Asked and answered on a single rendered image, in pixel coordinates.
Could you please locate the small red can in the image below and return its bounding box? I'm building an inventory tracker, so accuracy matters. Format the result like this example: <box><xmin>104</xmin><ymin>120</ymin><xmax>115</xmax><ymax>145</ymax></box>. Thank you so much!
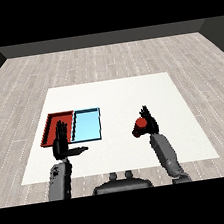
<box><xmin>130</xmin><ymin>116</ymin><xmax>151</xmax><ymax>139</ymax></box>

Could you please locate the dark grey robot body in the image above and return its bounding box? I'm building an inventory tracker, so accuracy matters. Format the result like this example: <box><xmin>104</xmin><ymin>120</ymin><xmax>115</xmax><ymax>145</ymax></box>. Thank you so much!
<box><xmin>90</xmin><ymin>167</ymin><xmax>155</xmax><ymax>196</ymax></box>

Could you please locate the shallow red open box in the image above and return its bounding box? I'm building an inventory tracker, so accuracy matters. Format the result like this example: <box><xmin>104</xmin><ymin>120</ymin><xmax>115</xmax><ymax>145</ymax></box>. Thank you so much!
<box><xmin>36</xmin><ymin>109</ymin><xmax>79</xmax><ymax>148</ymax></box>

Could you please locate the shallow light blue open box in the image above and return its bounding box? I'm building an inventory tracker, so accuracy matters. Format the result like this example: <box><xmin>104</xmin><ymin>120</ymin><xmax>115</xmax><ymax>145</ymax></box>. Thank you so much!
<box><xmin>66</xmin><ymin>107</ymin><xmax>105</xmax><ymax>145</ymax></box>

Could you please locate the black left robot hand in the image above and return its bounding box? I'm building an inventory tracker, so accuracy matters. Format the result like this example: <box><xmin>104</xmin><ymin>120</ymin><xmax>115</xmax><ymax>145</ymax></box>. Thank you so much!
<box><xmin>48</xmin><ymin>116</ymin><xmax>91</xmax><ymax>161</ymax></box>

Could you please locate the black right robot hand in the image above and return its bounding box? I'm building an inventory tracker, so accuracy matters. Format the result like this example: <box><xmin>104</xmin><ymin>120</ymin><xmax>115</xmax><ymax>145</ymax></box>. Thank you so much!
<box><xmin>129</xmin><ymin>103</ymin><xmax>160</xmax><ymax>138</ymax></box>

